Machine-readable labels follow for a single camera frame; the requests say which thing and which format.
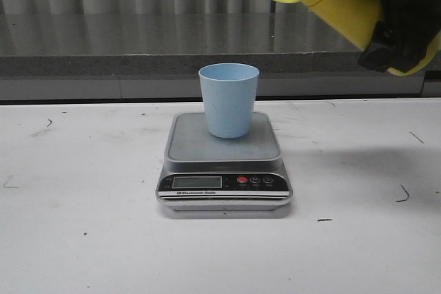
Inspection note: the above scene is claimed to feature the light blue plastic cup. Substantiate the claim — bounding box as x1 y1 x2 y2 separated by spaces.
198 63 260 138

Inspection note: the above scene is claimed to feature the yellow squeeze bottle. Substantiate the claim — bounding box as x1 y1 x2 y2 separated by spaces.
271 0 440 76

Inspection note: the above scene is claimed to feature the grey stone counter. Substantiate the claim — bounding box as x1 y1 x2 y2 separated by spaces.
1 12 440 103

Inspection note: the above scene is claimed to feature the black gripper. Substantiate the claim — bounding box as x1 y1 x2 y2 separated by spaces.
358 0 440 73

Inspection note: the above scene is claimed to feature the silver digital kitchen scale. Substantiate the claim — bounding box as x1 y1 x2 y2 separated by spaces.
156 112 293 211

